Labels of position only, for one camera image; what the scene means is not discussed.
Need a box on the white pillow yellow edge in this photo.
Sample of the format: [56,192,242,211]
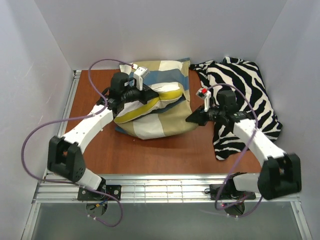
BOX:
[114,82,184,125]

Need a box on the beige blue patchwork pillowcase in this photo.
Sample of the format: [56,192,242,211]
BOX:
[115,58,197,140]

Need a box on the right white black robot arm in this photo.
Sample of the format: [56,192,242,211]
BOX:
[186,88,302,200]

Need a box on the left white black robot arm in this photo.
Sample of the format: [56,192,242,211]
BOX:
[47,67,159,191]

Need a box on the zebra print blanket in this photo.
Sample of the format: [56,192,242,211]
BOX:
[189,56,284,162]

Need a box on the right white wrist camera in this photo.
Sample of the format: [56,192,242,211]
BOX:
[196,87,212,112]

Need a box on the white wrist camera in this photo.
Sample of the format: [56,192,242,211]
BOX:
[133,66,150,91]
[196,87,212,112]

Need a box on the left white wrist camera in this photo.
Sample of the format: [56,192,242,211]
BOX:
[133,66,150,91]

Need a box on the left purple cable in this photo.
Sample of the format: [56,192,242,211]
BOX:
[20,58,139,227]

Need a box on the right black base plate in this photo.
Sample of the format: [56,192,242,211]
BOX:
[204,184,256,200]

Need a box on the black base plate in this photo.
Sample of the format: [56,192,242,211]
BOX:
[204,184,256,200]
[77,184,122,201]

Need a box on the aluminium rail frame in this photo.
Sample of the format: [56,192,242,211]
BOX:
[22,70,313,240]

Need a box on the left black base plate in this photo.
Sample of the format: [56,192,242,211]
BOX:
[77,184,122,201]

